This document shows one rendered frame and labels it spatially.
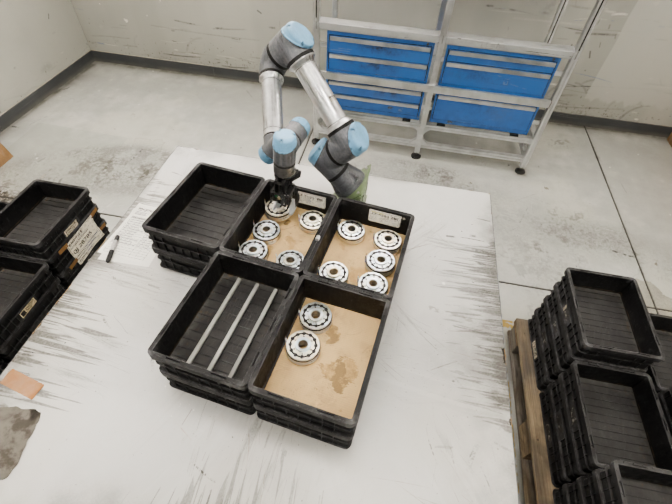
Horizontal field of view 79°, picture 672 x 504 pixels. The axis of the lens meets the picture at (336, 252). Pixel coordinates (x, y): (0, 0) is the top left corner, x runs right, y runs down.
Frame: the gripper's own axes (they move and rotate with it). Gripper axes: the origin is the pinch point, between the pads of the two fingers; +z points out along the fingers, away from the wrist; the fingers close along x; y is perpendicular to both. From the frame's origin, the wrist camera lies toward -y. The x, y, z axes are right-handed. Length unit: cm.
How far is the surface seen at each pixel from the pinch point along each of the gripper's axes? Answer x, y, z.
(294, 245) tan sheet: 8.5, 12.8, 3.8
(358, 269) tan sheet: 34.1, 15.9, 2.2
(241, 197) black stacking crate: -21.7, -4.7, 5.8
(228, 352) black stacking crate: 6, 60, 4
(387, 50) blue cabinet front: 2, -174, 7
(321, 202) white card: 11.9, -6.8, -2.4
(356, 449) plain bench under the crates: 50, 70, 14
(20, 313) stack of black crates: -100, 55, 52
